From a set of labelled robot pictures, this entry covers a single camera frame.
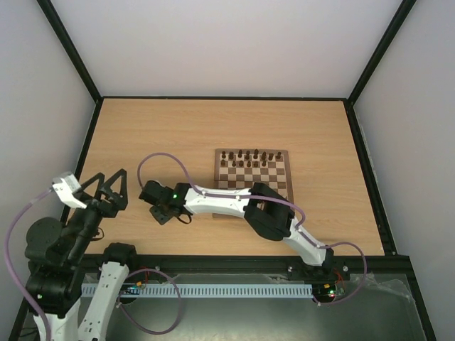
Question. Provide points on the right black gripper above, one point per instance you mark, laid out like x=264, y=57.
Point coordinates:
x=161, y=214

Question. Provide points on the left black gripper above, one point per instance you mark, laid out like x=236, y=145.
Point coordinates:
x=113, y=207

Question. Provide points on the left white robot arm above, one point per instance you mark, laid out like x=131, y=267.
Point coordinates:
x=55, y=251

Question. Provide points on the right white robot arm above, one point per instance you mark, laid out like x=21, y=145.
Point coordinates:
x=269, y=214

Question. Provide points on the wooden chess board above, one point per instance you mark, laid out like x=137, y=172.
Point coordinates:
x=277, y=173

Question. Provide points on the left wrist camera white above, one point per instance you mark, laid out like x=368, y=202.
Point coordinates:
x=66, y=186

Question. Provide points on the white slotted cable duct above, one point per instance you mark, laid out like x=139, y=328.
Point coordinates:
x=221, y=291

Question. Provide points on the metal base plate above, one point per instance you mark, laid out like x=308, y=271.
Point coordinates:
x=380, y=310

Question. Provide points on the black aluminium frame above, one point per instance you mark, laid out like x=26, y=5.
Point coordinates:
x=390, y=262

